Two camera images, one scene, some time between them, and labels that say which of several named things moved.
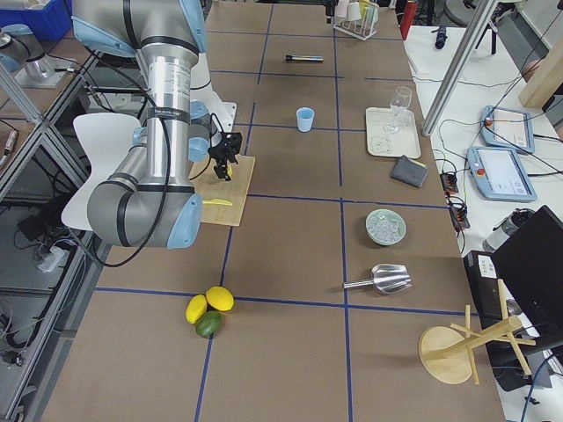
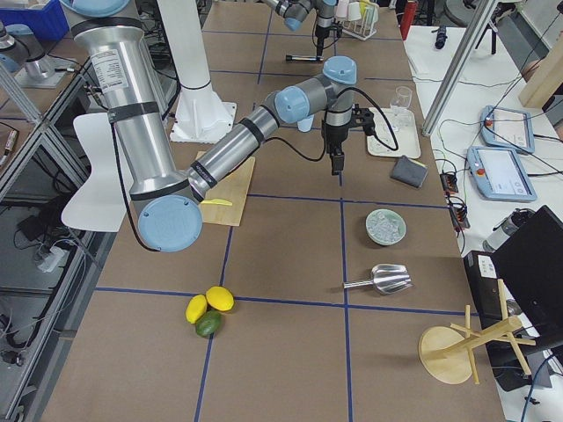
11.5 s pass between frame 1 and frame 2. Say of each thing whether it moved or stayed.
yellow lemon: stayed
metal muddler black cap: stayed
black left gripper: moved
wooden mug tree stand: stayed
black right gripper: moved
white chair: stayed
